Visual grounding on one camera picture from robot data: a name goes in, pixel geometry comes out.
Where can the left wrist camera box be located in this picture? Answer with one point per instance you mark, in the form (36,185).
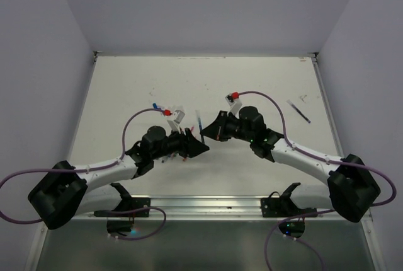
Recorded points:
(175,120)

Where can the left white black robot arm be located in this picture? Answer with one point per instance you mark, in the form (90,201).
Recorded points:
(59,195)

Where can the blue patterned pen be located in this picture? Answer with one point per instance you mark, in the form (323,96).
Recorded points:
(299,112)

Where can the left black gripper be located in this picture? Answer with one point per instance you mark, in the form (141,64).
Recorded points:
(189,145)

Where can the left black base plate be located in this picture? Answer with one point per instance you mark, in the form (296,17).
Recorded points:
(136,203)

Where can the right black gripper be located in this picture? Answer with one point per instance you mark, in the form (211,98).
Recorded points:
(216,128)

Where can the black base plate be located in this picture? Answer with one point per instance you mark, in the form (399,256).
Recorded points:
(278,205)
(136,203)

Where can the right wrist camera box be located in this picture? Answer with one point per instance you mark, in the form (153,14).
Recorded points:
(234,102)

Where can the aluminium front rail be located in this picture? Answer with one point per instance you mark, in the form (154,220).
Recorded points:
(208,207)

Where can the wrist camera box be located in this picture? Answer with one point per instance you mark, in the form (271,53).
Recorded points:
(175,120)
(234,102)

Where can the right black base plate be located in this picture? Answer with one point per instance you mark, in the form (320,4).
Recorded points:
(278,205)

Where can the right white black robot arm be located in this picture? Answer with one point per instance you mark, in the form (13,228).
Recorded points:
(349,188)

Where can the blue patterned pen two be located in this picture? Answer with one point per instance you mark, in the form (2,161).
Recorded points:
(199,120)

